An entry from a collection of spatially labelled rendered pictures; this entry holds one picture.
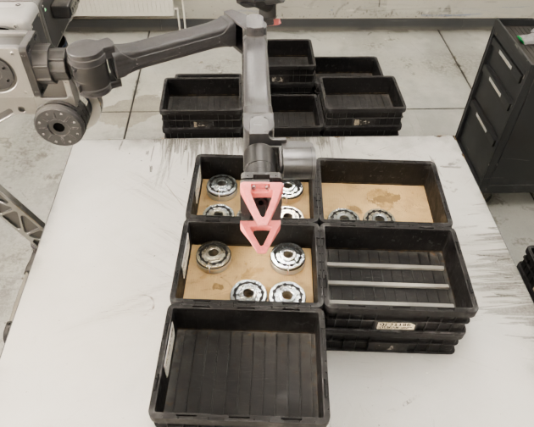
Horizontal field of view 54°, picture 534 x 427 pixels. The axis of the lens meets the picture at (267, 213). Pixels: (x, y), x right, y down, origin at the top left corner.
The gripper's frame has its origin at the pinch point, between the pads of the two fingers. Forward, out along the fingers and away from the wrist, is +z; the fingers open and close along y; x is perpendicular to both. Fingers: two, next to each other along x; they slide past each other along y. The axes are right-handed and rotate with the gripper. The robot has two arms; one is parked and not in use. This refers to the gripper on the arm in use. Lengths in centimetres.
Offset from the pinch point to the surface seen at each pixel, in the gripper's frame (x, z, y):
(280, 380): -6, -7, 62
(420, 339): -47, -21, 67
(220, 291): 9, -35, 62
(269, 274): -5, -40, 62
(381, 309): -33, -21, 52
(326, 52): -63, -319, 143
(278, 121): -16, -177, 106
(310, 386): -14, -5, 62
